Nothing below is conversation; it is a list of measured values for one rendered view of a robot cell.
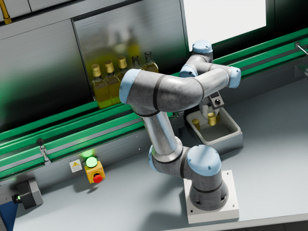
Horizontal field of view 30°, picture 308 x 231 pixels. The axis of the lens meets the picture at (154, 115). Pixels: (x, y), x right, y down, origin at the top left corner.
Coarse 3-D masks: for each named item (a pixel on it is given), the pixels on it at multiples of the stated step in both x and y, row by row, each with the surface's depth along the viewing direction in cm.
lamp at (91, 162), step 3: (87, 159) 240; (90, 159) 239; (93, 159) 239; (87, 162) 239; (90, 162) 239; (93, 162) 239; (96, 162) 240; (87, 165) 240; (90, 165) 239; (93, 165) 239; (96, 165) 240
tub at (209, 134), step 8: (200, 112) 256; (208, 112) 258; (224, 112) 253; (200, 120) 258; (224, 120) 255; (232, 120) 248; (200, 128) 258; (208, 128) 257; (216, 128) 256; (224, 128) 255; (232, 128) 249; (200, 136) 243; (208, 136) 253; (216, 136) 252; (224, 136) 241; (232, 136) 241; (208, 144) 239
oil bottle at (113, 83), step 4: (116, 76) 242; (108, 80) 241; (112, 80) 241; (116, 80) 242; (108, 84) 242; (112, 84) 242; (116, 84) 243; (120, 84) 244; (108, 88) 244; (112, 88) 243; (116, 88) 244; (112, 92) 244; (116, 92) 245; (112, 96) 246; (116, 96) 246; (112, 100) 247; (116, 100) 248; (112, 104) 249
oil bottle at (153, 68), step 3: (153, 60) 248; (144, 63) 247; (153, 63) 246; (144, 66) 246; (147, 66) 245; (150, 66) 245; (153, 66) 245; (156, 66) 246; (144, 69) 247; (147, 69) 245; (150, 69) 245; (153, 69) 245; (156, 69) 246; (156, 72) 247
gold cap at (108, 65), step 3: (108, 60) 239; (111, 60) 239; (105, 63) 238; (108, 63) 238; (111, 63) 238; (105, 66) 239; (108, 66) 238; (111, 66) 238; (105, 69) 240; (108, 69) 239; (111, 69) 239; (108, 72) 240
